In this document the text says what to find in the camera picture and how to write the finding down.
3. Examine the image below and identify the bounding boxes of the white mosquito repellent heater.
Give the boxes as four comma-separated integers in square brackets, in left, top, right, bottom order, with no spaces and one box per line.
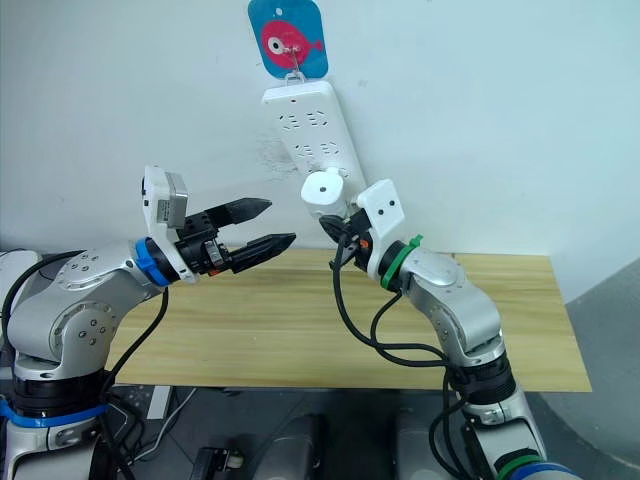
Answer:
[300,168,352,222]

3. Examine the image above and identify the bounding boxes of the thin white floor cable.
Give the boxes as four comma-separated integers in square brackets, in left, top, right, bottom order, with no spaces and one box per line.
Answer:
[132,387,199,464]

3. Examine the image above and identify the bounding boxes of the blue fish wall hook plate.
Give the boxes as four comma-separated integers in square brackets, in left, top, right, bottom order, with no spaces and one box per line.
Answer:
[247,0,330,81]

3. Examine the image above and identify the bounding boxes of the white rounded object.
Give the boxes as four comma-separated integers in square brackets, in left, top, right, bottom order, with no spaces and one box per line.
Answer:
[0,248,45,277]

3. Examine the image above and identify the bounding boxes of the green wrist cable tie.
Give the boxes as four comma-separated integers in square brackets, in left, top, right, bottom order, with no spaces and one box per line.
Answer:
[378,233,426,292]

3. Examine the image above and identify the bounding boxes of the white power strip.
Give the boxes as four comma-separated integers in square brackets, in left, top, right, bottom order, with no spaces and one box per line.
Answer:
[261,80,368,202]

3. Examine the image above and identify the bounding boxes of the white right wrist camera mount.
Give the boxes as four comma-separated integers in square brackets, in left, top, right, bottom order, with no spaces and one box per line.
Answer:
[355,178,407,282]

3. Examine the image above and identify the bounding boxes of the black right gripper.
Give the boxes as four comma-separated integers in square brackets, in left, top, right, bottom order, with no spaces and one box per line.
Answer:
[318,208,373,272]

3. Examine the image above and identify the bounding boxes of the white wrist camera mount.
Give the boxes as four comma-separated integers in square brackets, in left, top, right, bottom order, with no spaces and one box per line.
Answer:
[355,178,407,282]
[140,164,202,286]

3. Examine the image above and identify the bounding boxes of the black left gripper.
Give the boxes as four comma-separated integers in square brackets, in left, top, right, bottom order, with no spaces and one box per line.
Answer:
[175,197,298,277]

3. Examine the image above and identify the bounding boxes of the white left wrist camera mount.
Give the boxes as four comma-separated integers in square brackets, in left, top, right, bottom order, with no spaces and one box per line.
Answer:
[140,164,202,286]

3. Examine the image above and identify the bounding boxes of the grey flat floor block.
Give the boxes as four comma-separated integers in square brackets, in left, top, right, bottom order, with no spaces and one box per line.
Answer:
[146,384,174,421]

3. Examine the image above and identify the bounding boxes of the small black box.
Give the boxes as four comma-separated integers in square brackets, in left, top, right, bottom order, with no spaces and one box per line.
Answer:
[193,445,247,480]

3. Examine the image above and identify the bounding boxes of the blue wrist cable tie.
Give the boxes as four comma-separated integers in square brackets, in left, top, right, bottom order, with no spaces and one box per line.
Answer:
[132,237,170,288]

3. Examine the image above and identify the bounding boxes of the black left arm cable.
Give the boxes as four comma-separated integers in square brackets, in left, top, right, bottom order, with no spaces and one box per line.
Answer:
[0,248,171,480]

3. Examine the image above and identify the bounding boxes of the metal wire hook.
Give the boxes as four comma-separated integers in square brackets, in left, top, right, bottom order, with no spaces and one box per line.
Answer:
[280,43,307,85]

